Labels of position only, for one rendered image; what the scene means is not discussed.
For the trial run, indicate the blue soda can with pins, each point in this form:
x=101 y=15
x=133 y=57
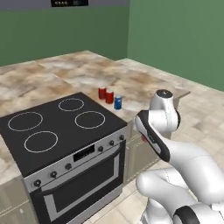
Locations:
x=117 y=102

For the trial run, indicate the beige cupboard door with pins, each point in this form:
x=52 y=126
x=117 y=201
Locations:
x=138 y=157
x=14 y=201

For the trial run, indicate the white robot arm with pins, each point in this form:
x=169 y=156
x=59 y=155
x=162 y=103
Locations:
x=186 y=163

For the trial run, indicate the silver stove control panel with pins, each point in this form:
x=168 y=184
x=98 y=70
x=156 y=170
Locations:
x=84 y=163

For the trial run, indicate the black oven door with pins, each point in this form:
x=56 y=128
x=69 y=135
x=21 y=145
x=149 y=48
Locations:
x=84 y=189

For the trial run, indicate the red soda can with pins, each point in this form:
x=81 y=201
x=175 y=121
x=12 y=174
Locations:
x=102 y=93
x=109 y=96

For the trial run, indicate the black hob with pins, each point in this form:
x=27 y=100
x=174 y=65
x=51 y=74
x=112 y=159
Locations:
x=58 y=128

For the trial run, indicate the grey range hood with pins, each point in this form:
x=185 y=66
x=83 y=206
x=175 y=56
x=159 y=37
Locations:
x=29 y=3

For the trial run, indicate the black stove knob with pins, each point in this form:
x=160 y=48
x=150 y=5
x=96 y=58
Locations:
x=37 y=183
x=121 y=137
x=53 y=174
x=100 y=148
x=111 y=143
x=68 y=166

